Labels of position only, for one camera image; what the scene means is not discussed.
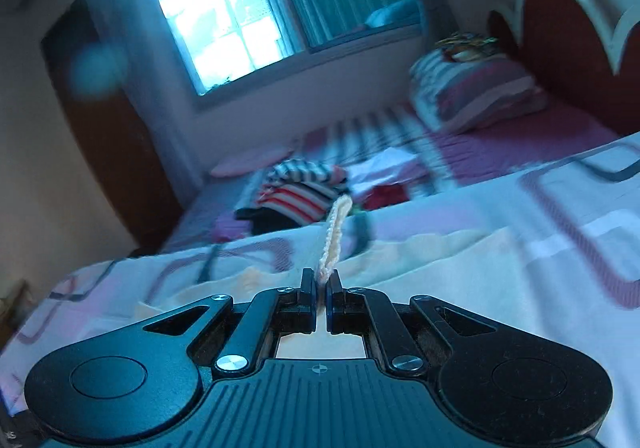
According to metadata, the cream knit sweater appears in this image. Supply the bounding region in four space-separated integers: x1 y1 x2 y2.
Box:
134 193 640 362

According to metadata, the red folded garment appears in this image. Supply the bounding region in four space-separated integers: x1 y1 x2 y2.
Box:
361 184 410 211

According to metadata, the striped folded garment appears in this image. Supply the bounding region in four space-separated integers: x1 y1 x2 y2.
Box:
234 159 349 236

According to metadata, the white folded cloth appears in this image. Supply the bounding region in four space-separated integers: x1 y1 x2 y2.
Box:
345 147 419 185

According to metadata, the pink flat pillow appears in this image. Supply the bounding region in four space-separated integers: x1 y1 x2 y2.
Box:
209 145 294 178

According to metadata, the striped purple mattress sheet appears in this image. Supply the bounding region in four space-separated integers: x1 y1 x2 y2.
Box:
160 101 618 253

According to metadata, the patterned bed sheet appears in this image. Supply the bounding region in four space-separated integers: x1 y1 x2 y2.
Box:
1 136 639 447

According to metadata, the striped folded quilt pillow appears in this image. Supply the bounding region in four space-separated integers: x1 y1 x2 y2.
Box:
410 49 548 134

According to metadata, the yellow patterned cloth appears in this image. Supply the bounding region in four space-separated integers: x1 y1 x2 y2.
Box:
435 32 502 62

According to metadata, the dark wooden door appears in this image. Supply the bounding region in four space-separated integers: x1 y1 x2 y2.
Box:
40 0 182 256

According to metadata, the red white headboard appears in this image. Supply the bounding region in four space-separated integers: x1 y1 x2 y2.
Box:
487 0 639 136

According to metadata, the left grey curtain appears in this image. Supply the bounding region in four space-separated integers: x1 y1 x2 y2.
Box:
86 0 203 206

